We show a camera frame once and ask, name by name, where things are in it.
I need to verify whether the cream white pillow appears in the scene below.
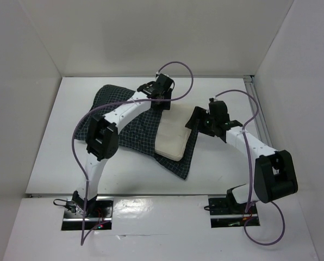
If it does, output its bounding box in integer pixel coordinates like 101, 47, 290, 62
154, 104, 194, 161

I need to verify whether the dark blue checkered pillowcase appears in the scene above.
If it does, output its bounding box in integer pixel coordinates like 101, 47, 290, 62
91, 85, 198, 180

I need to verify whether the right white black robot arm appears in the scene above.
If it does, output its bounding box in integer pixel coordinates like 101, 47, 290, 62
185, 98, 298, 213

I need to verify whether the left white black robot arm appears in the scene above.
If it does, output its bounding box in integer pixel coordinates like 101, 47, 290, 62
72, 73, 175, 217

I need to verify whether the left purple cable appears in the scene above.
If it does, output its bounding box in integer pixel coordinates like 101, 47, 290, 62
71, 61, 194, 246

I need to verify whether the purple cable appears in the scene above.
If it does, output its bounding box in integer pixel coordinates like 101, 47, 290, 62
213, 90, 286, 246
71, 61, 194, 246

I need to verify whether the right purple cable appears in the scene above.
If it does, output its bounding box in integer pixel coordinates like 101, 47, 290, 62
213, 90, 286, 246

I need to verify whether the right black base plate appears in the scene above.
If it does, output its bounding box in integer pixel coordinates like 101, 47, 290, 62
203, 195, 260, 228

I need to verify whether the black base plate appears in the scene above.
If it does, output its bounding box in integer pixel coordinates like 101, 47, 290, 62
53, 198, 114, 231
203, 195, 260, 228

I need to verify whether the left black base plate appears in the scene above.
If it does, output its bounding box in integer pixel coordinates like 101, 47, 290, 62
53, 198, 114, 231

